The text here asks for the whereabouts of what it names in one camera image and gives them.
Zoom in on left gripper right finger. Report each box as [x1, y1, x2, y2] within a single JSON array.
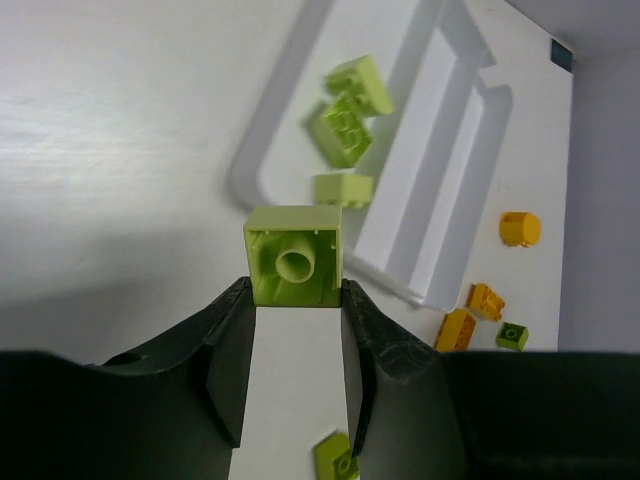
[[341, 279, 436, 457]]

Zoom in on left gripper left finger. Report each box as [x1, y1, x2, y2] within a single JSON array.
[[102, 277, 256, 448]]

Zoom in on orange lego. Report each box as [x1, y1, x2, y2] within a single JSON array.
[[435, 309, 477, 352], [466, 283, 506, 322]]

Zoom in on pale green lego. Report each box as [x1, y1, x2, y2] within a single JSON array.
[[313, 173, 375, 209]]

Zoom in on yellow oval lego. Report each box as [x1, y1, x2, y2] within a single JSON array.
[[499, 212, 542, 248]]

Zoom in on white divided tray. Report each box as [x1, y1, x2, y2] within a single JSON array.
[[229, 1, 512, 312]]

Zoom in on right blue table label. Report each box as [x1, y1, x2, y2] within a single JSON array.
[[550, 38, 574, 73]]

